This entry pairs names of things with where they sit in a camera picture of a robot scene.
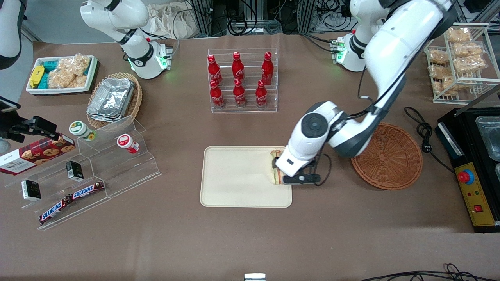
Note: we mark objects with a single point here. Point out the red lid yoghurt cup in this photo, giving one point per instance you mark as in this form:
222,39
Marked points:
125,142

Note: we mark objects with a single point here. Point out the snickers chocolate bar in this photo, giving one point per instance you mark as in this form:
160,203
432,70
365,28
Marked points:
88,190
54,210

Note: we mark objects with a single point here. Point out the clear fried snack bag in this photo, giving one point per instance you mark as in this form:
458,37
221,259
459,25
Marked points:
468,50
458,35
438,57
470,65
439,71
445,86

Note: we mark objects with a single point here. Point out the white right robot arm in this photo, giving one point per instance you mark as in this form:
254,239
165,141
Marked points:
129,23

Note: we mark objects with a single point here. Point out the beige cloth bag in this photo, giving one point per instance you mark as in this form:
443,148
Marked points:
172,21

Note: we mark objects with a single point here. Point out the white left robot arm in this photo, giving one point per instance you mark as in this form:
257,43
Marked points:
390,58

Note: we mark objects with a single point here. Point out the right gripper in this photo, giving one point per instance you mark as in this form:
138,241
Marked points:
20,128

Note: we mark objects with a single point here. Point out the red cola bottle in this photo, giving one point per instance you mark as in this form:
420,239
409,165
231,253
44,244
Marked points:
216,95
214,70
238,68
239,93
267,70
261,95

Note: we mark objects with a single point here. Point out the aluminium foil container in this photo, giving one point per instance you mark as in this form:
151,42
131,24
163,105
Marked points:
111,99

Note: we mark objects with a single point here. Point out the clear acrylic bottle rack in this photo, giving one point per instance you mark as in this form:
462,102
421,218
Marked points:
250,109

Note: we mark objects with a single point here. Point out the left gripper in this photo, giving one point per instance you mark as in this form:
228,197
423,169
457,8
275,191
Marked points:
274,162

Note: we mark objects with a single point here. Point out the clear acrylic step display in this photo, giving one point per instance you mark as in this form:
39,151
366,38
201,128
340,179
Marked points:
117,171

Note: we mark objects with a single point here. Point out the yellow snack packet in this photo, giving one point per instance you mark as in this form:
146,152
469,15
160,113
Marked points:
36,76

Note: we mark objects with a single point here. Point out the black machine with yellow panel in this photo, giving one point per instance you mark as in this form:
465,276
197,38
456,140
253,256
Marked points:
474,195

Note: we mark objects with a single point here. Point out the white rectangular bin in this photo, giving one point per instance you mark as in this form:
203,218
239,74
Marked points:
58,90

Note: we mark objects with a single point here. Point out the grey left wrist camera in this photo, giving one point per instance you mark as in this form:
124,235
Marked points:
302,179

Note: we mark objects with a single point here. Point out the round brown wicker basket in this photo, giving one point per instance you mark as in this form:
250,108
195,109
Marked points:
394,164

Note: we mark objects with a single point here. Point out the teal snack packet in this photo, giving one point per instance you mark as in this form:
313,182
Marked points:
50,65
44,80

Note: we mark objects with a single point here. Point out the oval light wicker basket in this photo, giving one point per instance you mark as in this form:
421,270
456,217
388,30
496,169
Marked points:
134,101

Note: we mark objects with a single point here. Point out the small silver white device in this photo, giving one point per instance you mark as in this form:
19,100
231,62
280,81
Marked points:
254,277

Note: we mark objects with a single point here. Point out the clear rice cracker bag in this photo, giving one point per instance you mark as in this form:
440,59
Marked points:
64,80
78,64

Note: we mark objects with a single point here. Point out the red emergency stop button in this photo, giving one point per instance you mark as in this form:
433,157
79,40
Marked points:
465,176

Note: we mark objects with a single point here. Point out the triangular sandwich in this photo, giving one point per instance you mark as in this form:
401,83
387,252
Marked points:
277,177

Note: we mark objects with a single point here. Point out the beige rectangular tray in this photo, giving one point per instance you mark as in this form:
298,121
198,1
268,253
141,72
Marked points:
238,177

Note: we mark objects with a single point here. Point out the red cookie box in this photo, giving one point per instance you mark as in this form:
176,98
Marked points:
35,154

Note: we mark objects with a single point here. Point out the small black box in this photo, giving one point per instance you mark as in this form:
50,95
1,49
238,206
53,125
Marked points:
74,171
31,190

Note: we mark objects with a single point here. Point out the green lid yoghurt cup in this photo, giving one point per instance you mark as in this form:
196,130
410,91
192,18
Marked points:
80,129

